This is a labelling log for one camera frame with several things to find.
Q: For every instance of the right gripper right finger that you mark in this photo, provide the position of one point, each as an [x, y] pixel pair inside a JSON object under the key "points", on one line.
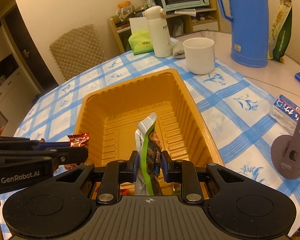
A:
{"points": [[184, 173]]}

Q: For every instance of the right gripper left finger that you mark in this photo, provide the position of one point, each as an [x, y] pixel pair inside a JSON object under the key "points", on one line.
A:
{"points": [[113, 175]]}

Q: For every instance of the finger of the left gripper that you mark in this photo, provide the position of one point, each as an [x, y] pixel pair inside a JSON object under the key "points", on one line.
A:
{"points": [[61, 153], [12, 139]]}

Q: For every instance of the red candy pack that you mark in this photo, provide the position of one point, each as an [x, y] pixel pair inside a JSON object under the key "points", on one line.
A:
{"points": [[77, 140]]}

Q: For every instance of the white cabinet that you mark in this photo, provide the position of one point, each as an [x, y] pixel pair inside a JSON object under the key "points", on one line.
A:
{"points": [[16, 96]]}

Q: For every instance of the orange plastic tray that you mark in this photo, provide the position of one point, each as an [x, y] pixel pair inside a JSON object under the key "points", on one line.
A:
{"points": [[111, 115]]}

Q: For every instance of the dark door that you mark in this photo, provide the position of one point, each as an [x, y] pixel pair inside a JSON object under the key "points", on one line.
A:
{"points": [[28, 50]]}

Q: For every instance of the blue checked tablecloth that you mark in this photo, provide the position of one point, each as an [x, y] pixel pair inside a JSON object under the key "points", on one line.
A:
{"points": [[234, 101]]}

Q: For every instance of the beige quilted chair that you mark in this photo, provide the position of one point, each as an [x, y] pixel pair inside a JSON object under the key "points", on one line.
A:
{"points": [[77, 50]]}

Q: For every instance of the grey cloth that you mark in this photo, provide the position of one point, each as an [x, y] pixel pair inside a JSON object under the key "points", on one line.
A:
{"points": [[178, 50]]}

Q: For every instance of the white cup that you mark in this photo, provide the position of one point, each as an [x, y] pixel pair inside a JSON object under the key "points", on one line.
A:
{"points": [[200, 55]]}

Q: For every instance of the small tissue packet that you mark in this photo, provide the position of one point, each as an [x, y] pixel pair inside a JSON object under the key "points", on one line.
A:
{"points": [[285, 112]]}

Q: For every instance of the green tissue pack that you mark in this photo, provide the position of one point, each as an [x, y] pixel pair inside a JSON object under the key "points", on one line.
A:
{"points": [[140, 40]]}

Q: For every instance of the wooden shelf unit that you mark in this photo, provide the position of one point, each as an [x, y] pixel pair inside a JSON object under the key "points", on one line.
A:
{"points": [[207, 18]]}

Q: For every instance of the white thermos bottle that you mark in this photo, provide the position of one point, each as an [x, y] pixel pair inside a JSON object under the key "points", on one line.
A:
{"points": [[159, 32]]}

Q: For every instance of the orange lid jar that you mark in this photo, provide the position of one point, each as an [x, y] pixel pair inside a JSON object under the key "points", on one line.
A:
{"points": [[124, 10]]}

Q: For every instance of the green snack bag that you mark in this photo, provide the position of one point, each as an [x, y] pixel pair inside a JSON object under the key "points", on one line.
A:
{"points": [[280, 31]]}

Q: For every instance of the blue thermos jug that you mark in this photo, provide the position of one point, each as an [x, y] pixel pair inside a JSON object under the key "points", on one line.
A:
{"points": [[249, 31]]}

